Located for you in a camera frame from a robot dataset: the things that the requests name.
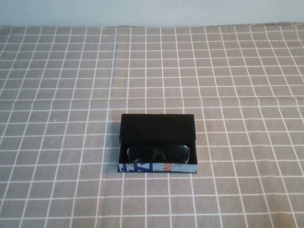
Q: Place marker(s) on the grey white-checked tablecloth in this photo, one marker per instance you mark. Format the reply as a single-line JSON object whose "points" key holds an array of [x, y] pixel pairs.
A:
{"points": [[71, 118]]}

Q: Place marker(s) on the black-framed glasses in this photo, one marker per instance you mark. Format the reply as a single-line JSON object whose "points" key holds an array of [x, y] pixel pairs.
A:
{"points": [[136, 153]]}

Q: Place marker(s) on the black printed glasses case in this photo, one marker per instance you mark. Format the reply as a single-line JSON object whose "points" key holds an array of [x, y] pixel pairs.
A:
{"points": [[156, 128]]}

